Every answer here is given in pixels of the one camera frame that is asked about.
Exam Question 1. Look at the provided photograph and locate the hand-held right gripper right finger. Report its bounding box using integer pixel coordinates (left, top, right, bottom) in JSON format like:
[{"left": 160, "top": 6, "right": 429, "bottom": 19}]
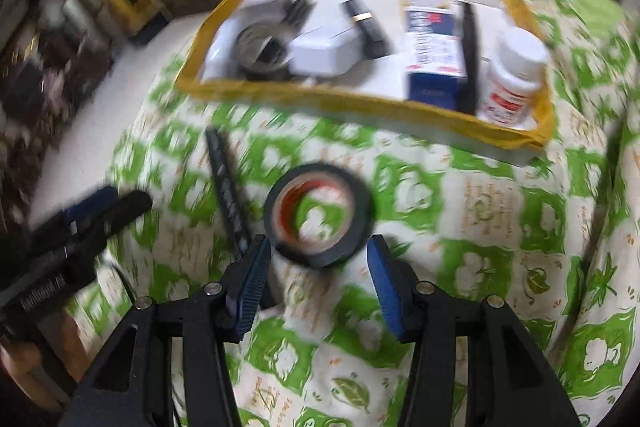
[{"left": 366, "top": 234, "right": 583, "bottom": 427}]

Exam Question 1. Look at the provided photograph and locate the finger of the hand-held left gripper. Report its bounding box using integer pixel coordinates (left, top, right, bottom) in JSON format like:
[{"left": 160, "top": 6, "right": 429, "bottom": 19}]
[
  {"left": 61, "top": 185, "right": 120, "bottom": 229},
  {"left": 74, "top": 190, "right": 153, "bottom": 254}
]

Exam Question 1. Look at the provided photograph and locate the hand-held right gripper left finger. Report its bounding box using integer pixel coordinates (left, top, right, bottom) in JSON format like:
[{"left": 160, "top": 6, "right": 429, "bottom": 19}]
[{"left": 57, "top": 234, "right": 273, "bottom": 427}]

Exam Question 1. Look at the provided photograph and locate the black electrical tape roll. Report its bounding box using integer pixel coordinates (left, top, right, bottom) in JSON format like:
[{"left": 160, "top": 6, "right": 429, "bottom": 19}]
[
  {"left": 263, "top": 163, "right": 373, "bottom": 269},
  {"left": 232, "top": 21, "right": 296, "bottom": 80}
]

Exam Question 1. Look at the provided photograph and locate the black pen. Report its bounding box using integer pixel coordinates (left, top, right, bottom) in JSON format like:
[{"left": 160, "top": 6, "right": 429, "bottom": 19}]
[{"left": 205, "top": 128, "right": 253, "bottom": 255}]

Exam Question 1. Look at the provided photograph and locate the white foam tray yellow tape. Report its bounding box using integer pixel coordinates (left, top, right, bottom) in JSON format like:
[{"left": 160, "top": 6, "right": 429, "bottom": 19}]
[{"left": 175, "top": 0, "right": 556, "bottom": 165}]

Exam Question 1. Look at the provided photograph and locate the blue and white carton box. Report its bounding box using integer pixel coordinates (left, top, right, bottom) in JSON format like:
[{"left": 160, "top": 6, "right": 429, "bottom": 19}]
[{"left": 402, "top": 2, "right": 473, "bottom": 110}]

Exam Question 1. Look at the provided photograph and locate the long black white-tipped marker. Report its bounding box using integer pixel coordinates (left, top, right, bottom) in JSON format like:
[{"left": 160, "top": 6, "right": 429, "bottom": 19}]
[{"left": 459, "top": 2, "right": 481, "bottom": 115}]

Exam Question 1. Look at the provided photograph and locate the white square plastic box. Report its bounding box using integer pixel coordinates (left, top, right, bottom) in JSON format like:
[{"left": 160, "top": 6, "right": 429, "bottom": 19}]
[{"left": 290, "top": 27, "right": 368, "bottom": 80}]

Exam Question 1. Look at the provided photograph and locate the white pill bottle red label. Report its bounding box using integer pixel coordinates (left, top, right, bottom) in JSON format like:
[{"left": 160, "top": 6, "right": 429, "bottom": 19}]
[{"left": 477, "top": 27, "right": 551, "bottom": 128}]

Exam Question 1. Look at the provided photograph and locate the black lipstick gold band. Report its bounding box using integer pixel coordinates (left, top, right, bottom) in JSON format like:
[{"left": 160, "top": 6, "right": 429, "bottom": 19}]
[{"left": 342, "top": 0, "right": 393, "bottom": 60}]

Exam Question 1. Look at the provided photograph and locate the person's left hand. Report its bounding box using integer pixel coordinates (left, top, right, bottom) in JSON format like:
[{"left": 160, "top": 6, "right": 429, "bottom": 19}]
[{"left": 0, "top": 339, "right": 46, "bottom": 388}]

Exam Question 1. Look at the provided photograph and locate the green printed blanket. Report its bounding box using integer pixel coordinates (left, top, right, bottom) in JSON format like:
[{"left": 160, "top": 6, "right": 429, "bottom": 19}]
[{"left": 65, "top": 0, "right": 640, "bottom": 427}]

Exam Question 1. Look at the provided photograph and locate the dark wooden furniture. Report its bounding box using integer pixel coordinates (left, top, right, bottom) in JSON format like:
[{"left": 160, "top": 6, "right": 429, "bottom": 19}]
[{"left": 0, "top": 0, "right": 116, "bottom": 218}]

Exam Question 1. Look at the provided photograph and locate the black cable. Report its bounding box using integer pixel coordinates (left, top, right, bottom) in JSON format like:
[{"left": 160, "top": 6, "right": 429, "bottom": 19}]
[{"left": 105, "top": 259, "right": 138, "bottom": 308}]

